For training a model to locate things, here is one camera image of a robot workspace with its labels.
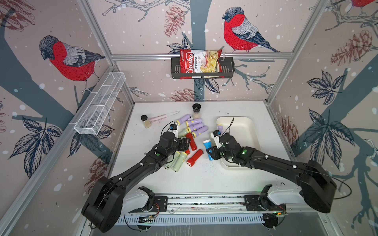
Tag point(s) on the purple flashlight top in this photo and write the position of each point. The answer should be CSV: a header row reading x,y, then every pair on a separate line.
x,y
182,120

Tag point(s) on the aluminium front rail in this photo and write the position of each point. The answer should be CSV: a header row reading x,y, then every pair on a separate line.
x,y
223,203

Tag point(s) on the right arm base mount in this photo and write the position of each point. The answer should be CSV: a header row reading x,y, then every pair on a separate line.
x,y
261,202

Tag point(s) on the green flashlight under purple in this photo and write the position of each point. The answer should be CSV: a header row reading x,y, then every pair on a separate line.
x,y
183,133

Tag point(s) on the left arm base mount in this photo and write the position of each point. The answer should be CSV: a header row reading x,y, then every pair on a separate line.
x,y
144,200

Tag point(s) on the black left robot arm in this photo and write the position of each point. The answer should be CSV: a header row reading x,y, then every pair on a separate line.
x,y
104,204

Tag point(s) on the red cassava chips bag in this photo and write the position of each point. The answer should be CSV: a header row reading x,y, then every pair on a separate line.
x,y
200,61

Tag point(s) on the blue flashlight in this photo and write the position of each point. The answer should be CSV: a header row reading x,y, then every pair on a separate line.
x,y
208,146

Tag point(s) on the cream plastic storage tray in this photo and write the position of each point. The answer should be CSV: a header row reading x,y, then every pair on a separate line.
x,y
242,129

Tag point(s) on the black-top pepper grinder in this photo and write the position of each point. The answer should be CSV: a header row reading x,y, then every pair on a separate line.
x,y
196,110

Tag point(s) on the black wall basket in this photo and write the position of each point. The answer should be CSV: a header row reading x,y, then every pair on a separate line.
x,y
223,68

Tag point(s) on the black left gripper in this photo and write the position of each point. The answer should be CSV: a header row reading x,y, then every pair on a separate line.
x,y
183,143

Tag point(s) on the small glass spice bottle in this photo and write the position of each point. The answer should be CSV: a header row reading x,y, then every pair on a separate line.
x,y
146,121

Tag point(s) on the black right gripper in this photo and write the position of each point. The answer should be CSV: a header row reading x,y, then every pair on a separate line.
x,y
213,152

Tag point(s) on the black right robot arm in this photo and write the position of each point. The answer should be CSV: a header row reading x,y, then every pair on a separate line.
x,y
317,187

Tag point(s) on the white wire mesh shelf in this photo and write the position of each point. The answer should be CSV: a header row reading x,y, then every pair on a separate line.
x,y
96,112

